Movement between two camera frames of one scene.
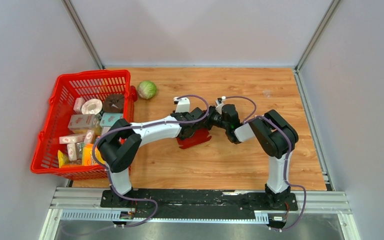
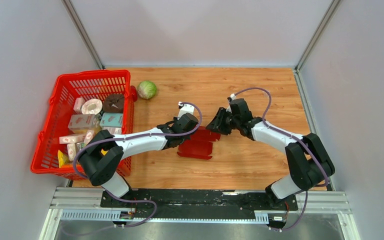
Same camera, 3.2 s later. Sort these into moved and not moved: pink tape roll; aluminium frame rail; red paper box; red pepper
Moved: red paper box
Not moved: pink tape roll; red pepper; aluminium frame rail
